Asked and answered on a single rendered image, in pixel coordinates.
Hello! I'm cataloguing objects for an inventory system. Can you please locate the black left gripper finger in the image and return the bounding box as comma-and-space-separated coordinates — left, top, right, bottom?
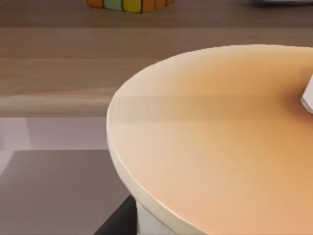
93, 195, 138, 235

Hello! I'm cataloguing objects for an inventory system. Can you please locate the cream round orange-topped container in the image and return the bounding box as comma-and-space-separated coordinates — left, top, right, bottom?
106, 44, 313, 235

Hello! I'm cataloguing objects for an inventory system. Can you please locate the wooden shelf cupboard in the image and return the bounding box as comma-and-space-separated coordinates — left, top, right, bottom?
0, 0, 313, 118

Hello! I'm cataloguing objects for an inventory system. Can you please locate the multicoloured puzzle cube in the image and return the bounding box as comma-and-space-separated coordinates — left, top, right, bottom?
87, 0, 176, 14

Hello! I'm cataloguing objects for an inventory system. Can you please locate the small white block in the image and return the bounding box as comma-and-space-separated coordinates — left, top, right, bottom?
300, 73, 313, 114

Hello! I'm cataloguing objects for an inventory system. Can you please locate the dark grey flat object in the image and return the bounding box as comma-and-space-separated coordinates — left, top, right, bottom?
251, 0, 313, 6

